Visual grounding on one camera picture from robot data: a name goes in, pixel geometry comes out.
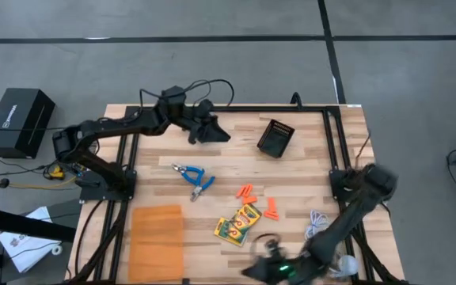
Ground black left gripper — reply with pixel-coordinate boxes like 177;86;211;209
180;108;232;144

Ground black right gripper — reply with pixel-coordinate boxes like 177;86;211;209
242;245;320;284

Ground yellow green crayon box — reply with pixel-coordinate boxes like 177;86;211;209
213;216;245;247
222;219;249;243
230;203;263;234

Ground blue-handled pliers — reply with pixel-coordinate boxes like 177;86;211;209
189;176;216;203
171;163;206;186

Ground black mesh basket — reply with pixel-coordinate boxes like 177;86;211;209
256;119;295;159

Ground white round bulb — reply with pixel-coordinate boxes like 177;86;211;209
336;255;359;277

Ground orange translucent plastic bin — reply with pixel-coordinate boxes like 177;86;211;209
127;204;184;283

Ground black cardboard box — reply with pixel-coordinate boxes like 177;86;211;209
0;87;56;159

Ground white paper sheet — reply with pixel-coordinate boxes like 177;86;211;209
0;205;62;274

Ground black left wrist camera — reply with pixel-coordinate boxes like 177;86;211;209
195;98;215;118

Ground black left camera cable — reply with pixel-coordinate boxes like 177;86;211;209
139;78;236;120

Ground white power cord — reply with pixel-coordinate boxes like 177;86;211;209
304;209;350;280

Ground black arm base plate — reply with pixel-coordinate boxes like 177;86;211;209
79;169;137;202
329;168;367;201

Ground yellow cable connector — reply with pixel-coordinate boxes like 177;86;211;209
48;165;66;181

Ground yellow cable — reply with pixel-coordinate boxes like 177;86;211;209
8;176;79;190

